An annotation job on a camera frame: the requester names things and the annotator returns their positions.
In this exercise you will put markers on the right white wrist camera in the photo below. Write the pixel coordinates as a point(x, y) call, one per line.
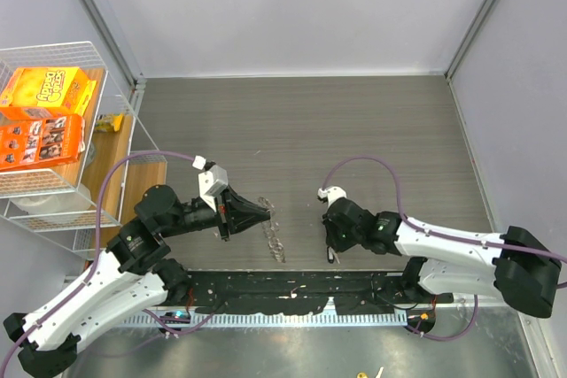
point(330, 194)

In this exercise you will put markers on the wooden shelf board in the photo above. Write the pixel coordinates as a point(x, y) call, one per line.
point(128, 181)

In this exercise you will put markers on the white wire basket rack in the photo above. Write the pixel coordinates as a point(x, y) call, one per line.
point(27, 197)

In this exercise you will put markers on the slotted grey cable duct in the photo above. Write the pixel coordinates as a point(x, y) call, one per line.
point(328, 318)

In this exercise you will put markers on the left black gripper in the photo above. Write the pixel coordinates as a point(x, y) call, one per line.
point(237, 213)

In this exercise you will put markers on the yellow orange cereal box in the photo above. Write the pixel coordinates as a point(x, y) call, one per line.
point(34, 93)

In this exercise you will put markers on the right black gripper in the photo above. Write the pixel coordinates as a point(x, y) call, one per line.
point(332, 240)

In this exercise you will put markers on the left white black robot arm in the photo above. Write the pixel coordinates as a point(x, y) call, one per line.
point(133, 272)

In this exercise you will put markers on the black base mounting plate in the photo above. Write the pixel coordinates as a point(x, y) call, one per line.
point(299, 292)

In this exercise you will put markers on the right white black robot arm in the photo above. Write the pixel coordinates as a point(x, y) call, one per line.
point(514, 266)

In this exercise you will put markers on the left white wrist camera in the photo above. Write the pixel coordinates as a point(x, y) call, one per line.
point(211, 184)

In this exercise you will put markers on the small yellow packet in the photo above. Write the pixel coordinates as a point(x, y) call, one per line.
point(108, 123)

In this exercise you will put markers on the aluminium frame rail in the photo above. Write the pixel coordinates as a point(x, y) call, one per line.
point(517, 290)

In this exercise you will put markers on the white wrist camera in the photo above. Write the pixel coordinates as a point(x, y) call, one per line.
point(211, 184)
point(330, 194)

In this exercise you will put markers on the orange photo printed box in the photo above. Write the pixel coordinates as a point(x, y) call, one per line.
point(31, 144)

